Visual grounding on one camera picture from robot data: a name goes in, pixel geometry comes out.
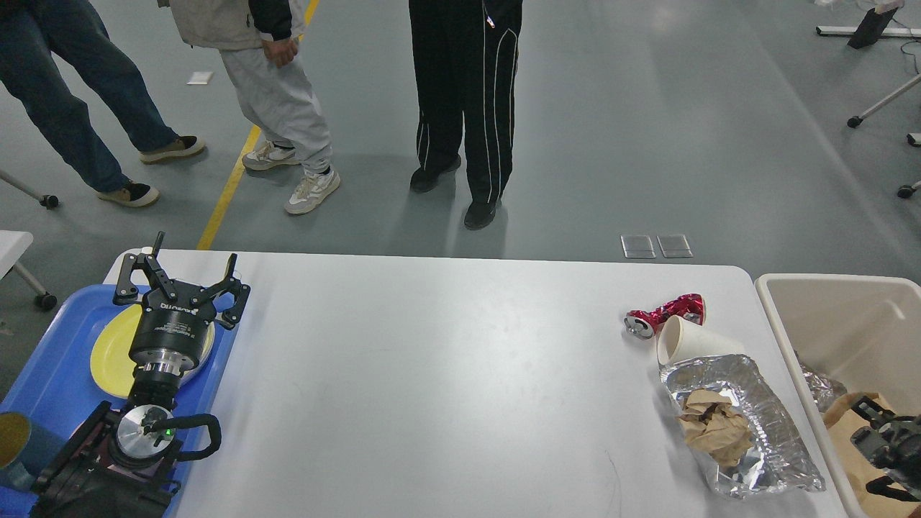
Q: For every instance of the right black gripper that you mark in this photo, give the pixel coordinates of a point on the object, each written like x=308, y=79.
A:
x=895, y=443

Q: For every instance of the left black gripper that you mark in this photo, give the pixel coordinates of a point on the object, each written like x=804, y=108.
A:
x=173, y=331

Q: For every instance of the brown paper bag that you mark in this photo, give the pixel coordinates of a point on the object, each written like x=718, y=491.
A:
x=842, y=422

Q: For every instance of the yellow plate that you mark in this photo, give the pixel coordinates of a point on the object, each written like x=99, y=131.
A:
x=111, y=367

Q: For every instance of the aluminium foil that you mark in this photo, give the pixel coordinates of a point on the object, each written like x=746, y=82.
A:
x=778, y=461

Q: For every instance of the brown paper ball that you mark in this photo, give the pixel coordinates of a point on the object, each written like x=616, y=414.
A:
x=711, y=425

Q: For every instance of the dark green mug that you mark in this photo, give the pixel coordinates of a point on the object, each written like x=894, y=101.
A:
x=26, y=449

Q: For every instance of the white paper cup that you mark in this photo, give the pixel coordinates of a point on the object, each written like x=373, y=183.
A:
x=680, y=340

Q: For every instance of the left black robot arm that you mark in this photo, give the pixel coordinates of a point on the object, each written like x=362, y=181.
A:
x=119, y=462

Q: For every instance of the foil in bin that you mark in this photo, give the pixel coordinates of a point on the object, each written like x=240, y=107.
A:
x=823, y=389

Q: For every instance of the beige plastic bin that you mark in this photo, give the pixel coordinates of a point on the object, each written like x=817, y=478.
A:
x=863, y=331

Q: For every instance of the white side table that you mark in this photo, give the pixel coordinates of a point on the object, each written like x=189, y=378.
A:
x=14, y=244

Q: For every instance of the wheeled chair base legs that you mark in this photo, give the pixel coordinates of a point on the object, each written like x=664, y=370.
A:
x=907, y=190

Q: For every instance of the crushed red soda can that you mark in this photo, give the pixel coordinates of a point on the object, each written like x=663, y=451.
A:
x=647, y=324

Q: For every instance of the right metal floor plate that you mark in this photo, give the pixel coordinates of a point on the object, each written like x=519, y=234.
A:
x=675, y=246

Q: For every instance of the metal floor plate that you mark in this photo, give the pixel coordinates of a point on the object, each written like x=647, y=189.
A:
x=638, y=246
x=675, y=246

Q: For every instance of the person in light grey trousers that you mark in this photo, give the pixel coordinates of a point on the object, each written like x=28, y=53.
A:
x=258, y=42

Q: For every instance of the left metal floor plate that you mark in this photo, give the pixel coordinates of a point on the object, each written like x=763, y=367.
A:
x=638, y=246

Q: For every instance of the person in black trousers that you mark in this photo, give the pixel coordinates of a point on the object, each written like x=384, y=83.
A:
x=465, y=56

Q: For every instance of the black stand on floor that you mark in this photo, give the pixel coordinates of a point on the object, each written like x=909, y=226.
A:
x=874, y=23

